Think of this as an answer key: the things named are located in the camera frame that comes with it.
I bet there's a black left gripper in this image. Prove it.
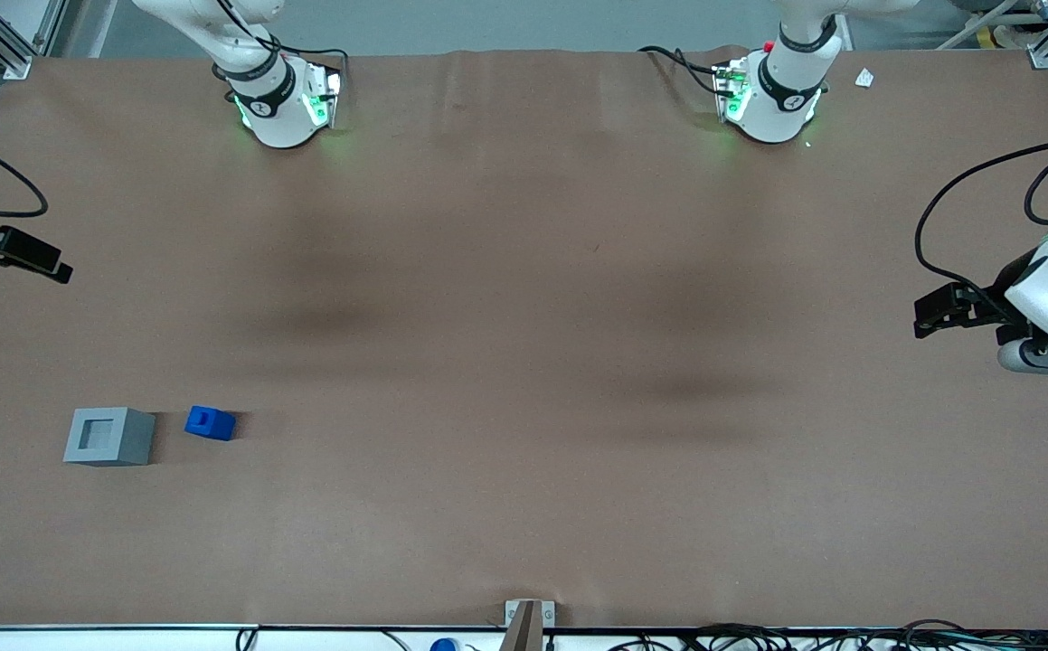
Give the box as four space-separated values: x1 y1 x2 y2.
914 249 1045 341

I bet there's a blue plastic part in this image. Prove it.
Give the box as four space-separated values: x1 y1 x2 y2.
184 405 237 442

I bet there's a gray square base block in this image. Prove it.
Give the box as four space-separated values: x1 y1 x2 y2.
63 407 156 467

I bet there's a white tube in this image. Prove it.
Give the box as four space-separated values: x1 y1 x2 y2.
937 0 1024 52

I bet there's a brown paper table mat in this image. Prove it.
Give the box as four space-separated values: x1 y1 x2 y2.
0 47 1048 630

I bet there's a long black left wrist cable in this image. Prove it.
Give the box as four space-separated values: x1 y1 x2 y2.
914 139 1048 301

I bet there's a black left arm base cable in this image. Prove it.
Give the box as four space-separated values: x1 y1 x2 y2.
638 45 725 97

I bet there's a black cable bundle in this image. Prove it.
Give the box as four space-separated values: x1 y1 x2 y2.
609 619 1048 651

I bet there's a gray metal bracket plate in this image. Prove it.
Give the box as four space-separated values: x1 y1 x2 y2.
505 599 557 629

